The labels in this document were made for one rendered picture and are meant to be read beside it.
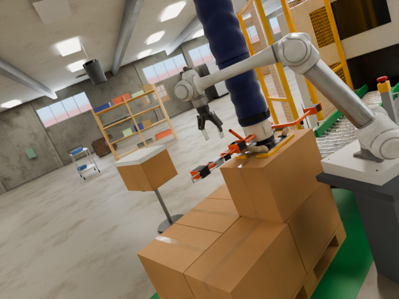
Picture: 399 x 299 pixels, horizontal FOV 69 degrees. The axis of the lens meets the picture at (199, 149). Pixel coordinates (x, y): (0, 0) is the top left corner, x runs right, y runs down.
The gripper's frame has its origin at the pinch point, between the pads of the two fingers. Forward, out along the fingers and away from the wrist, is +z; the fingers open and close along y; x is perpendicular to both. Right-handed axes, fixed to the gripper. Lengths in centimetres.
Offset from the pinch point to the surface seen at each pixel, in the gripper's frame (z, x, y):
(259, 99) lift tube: -7.4, -40.6, -8.9
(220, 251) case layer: 67, 24, 7
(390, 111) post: 44, -135, -49
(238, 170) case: 29.0, -11.3, 2.8
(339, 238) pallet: 116, -62, -20
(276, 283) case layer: 89, 16, -21
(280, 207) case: 56, -13, -18
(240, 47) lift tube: -43, -39, -9
